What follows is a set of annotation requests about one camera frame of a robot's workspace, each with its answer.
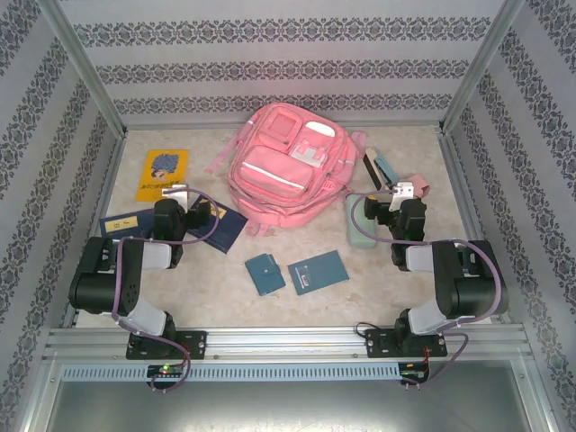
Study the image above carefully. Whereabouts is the navy blue book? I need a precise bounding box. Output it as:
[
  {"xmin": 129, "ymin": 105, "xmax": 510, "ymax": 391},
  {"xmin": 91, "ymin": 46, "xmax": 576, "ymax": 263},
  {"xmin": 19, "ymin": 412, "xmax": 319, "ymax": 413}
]
[{"xmin": 186, "ymin": 197, "xmax": 249, "ymax": 256}]

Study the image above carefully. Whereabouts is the navy notebook with yellow label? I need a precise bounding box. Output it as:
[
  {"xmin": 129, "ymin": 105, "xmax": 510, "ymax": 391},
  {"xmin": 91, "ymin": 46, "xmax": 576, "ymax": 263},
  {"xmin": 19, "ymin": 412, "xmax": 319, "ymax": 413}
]
[{"xmin": 98, "ymin": 209, "xmax": 157, "ymax": 242}]

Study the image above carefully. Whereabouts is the yellow book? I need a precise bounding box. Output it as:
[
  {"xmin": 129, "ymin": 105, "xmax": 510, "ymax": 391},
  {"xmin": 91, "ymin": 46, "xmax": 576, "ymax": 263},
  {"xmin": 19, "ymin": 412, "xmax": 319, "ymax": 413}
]
[{"xmin": 134, "ymin": 148, "xmax": 190, "ymax": 203}]

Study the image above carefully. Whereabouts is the pink backpack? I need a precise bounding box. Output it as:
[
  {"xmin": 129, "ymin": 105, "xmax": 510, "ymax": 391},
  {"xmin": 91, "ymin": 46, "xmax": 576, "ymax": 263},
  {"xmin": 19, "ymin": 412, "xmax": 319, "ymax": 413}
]
[{"xmin": 204, "ymin": 102, "xmax": 368, "ymax": 238}]

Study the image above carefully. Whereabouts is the teal passport booklet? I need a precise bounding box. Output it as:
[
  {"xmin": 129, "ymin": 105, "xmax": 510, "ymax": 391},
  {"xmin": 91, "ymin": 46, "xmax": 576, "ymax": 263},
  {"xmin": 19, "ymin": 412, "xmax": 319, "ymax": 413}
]
[{"xmin": 287, "ymin": 249, "xmax": 350, "ymax": 297}]

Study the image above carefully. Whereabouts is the mint green pencil case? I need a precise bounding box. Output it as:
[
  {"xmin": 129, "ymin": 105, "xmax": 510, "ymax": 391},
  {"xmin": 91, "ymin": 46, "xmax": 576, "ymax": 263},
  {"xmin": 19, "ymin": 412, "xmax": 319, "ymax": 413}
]
[{"xmin": 345, "ymin": 191, "xmax": 377, "ymax": 249}]

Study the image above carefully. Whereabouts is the light blue stapler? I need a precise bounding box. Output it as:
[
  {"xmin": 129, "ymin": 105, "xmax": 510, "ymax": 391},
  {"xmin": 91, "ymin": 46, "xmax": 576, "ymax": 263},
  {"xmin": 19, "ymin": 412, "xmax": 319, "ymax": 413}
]
[{"xmin": 363, "ymin": 147, "xmax": 400, "ymax": 193}]

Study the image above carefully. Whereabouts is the teal snap wallet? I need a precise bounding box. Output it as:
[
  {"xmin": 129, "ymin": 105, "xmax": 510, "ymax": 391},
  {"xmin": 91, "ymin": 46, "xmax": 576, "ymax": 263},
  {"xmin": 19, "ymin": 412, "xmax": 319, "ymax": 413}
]
[{"xmin": 245, "ymin": 252, "xmax": 287, "ymax": 297}]

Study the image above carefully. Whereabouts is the left circuit board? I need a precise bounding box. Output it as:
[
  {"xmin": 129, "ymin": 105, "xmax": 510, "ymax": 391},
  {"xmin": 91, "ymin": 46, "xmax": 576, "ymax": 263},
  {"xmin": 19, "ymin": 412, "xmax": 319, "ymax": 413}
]
[{"xmin": 147, "ymin": 364, "xmax": 188, "ymax": 379}]

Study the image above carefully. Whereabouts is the circuit board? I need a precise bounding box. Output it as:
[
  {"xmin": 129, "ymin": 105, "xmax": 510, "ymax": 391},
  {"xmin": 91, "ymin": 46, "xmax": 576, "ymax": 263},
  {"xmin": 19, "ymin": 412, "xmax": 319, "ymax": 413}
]
[
  {"xmin": 147, "ymin": 364, "xmax": 188, "ymax": 379},
  {"xmin": 400, "ymin": 362, "xmax": 431, "ymax": 383}
]

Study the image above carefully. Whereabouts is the right circuit board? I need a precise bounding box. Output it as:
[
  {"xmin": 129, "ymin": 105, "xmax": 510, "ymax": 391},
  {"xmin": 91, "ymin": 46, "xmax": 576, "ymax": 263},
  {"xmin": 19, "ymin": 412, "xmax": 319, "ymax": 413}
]
[{"xmin": 400, "ymin": 362, "xmax": 431, "ymax": 383}]

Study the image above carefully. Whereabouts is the metal sheet panel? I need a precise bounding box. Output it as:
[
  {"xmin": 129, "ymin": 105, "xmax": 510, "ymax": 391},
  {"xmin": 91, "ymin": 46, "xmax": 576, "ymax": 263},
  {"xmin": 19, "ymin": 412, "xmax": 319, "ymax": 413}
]
[{"xmin": 26, "ymin": 359, "xmax": 554, "ymax": 432}]

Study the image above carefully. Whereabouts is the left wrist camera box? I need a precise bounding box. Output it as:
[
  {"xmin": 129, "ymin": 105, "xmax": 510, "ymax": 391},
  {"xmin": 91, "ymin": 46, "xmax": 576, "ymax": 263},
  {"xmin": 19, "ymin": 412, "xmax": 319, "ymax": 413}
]
[{"xmin": 161, "ymin": 183, "xmax": 188, "ymax": 212}]

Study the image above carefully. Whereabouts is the aluminium side rail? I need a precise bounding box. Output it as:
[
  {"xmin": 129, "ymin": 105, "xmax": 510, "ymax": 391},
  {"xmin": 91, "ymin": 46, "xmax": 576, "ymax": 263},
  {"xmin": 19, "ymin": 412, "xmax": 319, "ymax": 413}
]
[
  {"xmin": 438, "ymin": 130, "xmax": 514, "ymax": 325},
  {"xmin": 60, "ymin": 132, "xmax": 130, "ymax": 329}
]

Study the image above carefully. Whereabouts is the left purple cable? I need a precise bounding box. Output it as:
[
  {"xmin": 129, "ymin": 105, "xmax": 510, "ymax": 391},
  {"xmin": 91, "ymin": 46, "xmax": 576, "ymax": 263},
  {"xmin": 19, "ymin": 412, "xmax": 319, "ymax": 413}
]
[{"xmin": 110, "ymin": 187, "xmax": 224, "ymax": 392}]

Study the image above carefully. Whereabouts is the purple cable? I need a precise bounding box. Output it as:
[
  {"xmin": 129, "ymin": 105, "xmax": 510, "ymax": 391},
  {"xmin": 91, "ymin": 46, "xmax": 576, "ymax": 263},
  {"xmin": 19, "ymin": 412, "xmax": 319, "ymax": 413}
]
[
  {"xmin": 350, "ymin": 188, "xmax": 505, "ymax": 388},
  {"xmin": 110, "ymin": 187, "xmax": 224, "ymax": 392}
]

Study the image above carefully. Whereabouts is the aluminium back rail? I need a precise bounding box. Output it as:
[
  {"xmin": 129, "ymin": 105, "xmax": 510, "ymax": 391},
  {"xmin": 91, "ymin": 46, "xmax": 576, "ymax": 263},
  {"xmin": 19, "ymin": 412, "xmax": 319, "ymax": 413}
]
[{"xmin": 121, "ymin": 117, "xmax": 446, "ymax": 132}]

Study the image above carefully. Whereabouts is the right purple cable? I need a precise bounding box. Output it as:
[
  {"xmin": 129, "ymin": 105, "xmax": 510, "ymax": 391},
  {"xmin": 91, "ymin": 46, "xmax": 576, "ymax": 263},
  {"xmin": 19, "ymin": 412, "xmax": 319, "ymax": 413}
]
[{"xmin": 350, "ymin": 188, "xmax": 505, "ymax": 388}]

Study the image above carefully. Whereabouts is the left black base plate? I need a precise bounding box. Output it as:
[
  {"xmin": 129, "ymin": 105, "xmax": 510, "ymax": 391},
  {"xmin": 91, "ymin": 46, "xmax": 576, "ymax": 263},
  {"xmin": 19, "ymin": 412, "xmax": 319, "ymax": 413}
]
[{"xmin": 125, "ymin": 330, "xmax": 208, "ymax": 360}]

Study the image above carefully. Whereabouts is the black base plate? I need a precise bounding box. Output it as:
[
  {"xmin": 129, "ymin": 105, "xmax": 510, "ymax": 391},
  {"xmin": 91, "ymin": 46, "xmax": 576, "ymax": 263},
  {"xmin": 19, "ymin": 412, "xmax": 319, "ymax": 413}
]
[
  {"xmin": 125, "ymin": 330, "xmax": 208, "ymax": 360},
  {"xmin": 364, "ymin": 328, "xmax": 449, "ymax": 359}
]

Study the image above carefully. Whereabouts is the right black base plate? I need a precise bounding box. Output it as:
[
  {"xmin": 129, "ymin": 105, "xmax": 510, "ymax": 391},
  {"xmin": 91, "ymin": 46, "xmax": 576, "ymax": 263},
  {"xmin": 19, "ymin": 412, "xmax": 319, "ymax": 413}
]
[{"xmin": 364, "ymin": 328, "xmax": 449, "ymax": 359}]

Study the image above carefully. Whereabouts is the aluminium mounting rail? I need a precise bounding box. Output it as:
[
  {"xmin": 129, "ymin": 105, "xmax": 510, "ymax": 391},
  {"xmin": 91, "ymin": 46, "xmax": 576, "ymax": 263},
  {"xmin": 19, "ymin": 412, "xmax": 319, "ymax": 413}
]
[{"xmin": 42, "ymin": 326, "xmax": 532, "ymax": 361}]

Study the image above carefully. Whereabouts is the slotted cable duct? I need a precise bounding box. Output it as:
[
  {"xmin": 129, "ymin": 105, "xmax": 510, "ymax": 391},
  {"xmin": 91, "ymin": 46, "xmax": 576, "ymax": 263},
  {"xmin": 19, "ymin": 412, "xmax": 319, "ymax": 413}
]
[{"xmin": 60, "ymin": 363, "xmax": 401, "ymax": 383}]

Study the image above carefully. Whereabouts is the aluminium corner post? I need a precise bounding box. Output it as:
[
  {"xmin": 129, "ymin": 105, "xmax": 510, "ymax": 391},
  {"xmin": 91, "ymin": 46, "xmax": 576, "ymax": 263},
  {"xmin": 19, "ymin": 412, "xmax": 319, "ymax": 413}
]
[
  {"xmin": 438, "ymin": 0, "xmax": 527, "ymax": 134},
  {"xmin": 38, "ymin": 0, "xmax": 127, "ymax": 139}
]

